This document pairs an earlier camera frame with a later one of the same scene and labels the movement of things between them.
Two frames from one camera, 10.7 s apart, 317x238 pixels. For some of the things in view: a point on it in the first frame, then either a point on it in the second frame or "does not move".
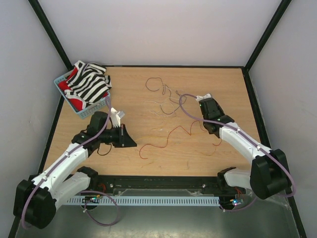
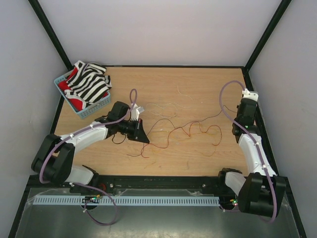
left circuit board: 91,199 does not move
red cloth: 76,104 does not move
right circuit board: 236,202 does not move
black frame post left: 51,32 does not move
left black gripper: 124,139 -> 138,134
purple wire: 190,94 -> 223,105
